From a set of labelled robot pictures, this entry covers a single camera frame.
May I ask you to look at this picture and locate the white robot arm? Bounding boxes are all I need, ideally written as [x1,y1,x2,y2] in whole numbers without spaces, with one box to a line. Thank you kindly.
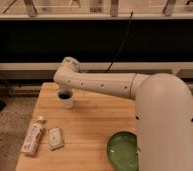
[53,57,193,171]

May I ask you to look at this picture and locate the small white packet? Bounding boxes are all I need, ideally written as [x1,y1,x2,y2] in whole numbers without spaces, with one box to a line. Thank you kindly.
[48,128,64,150]

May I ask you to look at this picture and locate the white tube with cap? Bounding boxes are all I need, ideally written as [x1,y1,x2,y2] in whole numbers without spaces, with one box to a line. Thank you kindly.
[21,116,45,156]

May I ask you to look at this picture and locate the black cable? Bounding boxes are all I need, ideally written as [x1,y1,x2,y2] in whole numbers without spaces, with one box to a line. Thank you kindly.
[104,9,135,74]

